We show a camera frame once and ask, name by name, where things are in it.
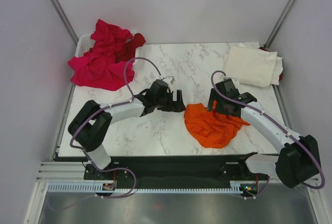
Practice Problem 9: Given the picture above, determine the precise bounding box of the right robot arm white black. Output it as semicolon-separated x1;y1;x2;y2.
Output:
207;79;325;189

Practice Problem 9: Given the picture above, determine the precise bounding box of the aluminium frame post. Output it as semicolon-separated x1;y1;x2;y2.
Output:
50;0;78;44
262;0;296;49

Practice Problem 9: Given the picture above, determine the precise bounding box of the folded cream t shirt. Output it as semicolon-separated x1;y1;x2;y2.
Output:
224;47;278;88

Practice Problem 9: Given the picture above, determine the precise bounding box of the folded white t shirt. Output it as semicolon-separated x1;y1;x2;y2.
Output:
271;57;283;86

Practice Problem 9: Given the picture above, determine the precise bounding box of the white slotted cable duct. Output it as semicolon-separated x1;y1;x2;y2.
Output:
47;181;254;194

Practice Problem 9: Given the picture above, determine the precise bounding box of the dark red t shirt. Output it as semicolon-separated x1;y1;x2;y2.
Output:
115;33;146;63

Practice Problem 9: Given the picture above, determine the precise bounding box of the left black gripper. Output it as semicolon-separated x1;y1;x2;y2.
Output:
155;90;185;113

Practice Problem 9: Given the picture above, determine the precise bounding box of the orange t shirt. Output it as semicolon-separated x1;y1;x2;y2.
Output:
184;103;250;149

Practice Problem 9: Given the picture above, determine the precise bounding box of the white laundry basket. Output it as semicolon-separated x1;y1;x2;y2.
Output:
75;30;141;66

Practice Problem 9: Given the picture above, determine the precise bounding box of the aluminium cross extrusion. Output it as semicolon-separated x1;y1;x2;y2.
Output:
37;162;85;182

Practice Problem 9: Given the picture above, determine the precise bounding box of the left aluminium side rail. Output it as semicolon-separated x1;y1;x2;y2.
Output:
49;83;75;161

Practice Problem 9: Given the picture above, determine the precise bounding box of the pink red t shirt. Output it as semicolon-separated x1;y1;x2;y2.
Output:
68;19;146;91

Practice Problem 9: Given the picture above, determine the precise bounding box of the left aluminium frame post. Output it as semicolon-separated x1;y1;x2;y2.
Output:
50;0;78;44

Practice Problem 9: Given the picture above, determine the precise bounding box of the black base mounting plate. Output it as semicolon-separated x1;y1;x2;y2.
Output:
84;155;268;189

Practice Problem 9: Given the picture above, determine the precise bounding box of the right aluminium frame post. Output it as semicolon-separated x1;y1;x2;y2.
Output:
262;0;296;49

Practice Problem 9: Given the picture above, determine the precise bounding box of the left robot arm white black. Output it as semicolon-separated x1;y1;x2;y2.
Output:
68;76;186;179

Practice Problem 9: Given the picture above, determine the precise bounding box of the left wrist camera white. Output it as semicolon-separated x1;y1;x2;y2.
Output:
162;76;175;85

